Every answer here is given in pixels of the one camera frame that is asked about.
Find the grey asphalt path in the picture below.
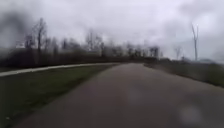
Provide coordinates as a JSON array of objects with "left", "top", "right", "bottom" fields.
[{"left": 13, "top": 62, "right": 224, "bottom": 128}]

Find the row of bare trees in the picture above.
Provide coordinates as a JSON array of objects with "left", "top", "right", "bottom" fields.
[{"left": 0, "top": 18, "right": 161, "bottom": 69}]

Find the pale concrete side path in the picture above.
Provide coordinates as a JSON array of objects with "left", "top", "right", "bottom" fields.
[{"left": 0, "top": 62, "right": 120, "bottom": 78}]

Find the green grass field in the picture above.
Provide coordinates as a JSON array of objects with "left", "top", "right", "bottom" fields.
[{"left": 0, "top": 63, "right": 118, "bottom": 128}]

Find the grass verge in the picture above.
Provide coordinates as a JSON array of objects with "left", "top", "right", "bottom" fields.
[{"left": 143, "top": 60, "right": 224, "bottom": 88}]

